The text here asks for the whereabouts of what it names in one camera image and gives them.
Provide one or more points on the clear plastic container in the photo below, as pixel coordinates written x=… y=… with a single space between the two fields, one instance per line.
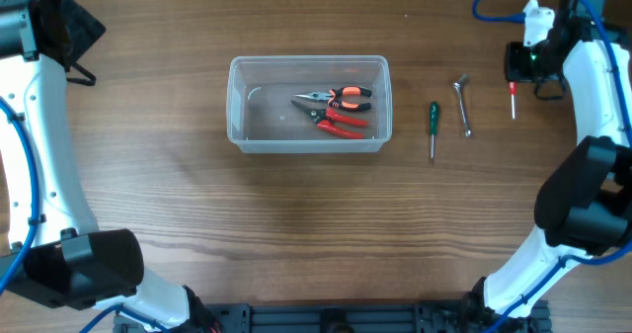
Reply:
x=261 y=118

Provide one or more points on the red handled cutting pliers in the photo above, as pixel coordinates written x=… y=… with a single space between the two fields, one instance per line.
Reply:
x=326 y=120

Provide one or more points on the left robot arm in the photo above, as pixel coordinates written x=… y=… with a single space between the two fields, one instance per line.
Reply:
x=59 y=256

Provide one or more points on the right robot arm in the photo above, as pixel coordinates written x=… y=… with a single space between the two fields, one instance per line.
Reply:
x=582 y=212

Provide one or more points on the black red screwdriver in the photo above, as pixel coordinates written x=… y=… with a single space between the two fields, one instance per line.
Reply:
x=512 y=87

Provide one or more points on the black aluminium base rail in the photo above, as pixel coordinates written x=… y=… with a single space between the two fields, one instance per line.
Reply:
x=424 y=317

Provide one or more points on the silver metal wrench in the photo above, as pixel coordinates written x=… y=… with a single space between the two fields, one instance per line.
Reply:
x=458 y=87

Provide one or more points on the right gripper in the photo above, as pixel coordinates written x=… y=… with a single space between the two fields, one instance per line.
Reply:
x=513 y=68

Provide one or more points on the green handled screwdriver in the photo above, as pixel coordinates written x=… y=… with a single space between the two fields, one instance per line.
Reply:
x=433 y=118

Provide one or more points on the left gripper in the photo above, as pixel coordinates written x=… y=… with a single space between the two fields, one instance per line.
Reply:
x=87 y=29

